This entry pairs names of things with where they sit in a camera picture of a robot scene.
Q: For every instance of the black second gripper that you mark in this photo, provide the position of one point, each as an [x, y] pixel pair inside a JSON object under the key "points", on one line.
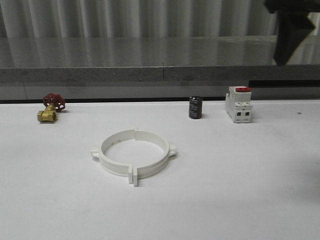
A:
{"points": [[293, 26]]}

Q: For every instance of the white half pipe clamp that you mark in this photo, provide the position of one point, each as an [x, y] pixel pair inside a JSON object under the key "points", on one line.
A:
{"points": [[153, 166], [114, 167]]}

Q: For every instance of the black cylindrical capacitor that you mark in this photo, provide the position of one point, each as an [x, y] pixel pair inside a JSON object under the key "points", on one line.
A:
{"points": [[195, 107]]}

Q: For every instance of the brass valve red handwheel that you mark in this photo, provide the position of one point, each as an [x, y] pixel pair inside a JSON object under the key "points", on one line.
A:
{"points": [[53, 103]]}

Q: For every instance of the grey stone counter ledge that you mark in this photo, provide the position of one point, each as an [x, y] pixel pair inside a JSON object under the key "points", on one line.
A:
{"points": [[217, 61]]}

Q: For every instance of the white circuit breaker red switch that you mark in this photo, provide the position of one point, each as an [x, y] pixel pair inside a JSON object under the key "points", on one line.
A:
{"points": [[238, 104]]}

